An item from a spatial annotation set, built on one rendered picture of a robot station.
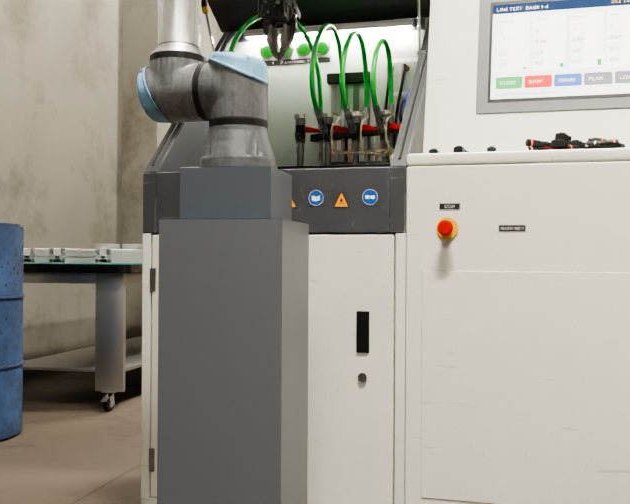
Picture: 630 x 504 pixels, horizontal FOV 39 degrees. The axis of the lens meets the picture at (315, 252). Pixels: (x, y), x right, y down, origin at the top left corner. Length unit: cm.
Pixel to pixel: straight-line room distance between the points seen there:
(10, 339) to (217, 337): 217
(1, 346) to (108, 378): 79
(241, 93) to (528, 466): 107
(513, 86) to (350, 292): 70
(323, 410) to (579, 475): 61
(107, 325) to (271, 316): 275
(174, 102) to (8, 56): 386
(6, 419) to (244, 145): 229
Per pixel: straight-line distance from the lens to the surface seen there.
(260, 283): 166
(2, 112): 553
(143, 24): 712
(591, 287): 213
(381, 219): 218
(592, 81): 244
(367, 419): 222
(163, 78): 184
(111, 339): 436
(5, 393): 379
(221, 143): 175
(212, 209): 172
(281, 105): 286
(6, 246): 375
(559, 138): 225
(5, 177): 552
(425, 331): 216
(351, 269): 220
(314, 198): 223
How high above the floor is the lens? 73
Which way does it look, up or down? level
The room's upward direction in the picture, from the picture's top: straight up
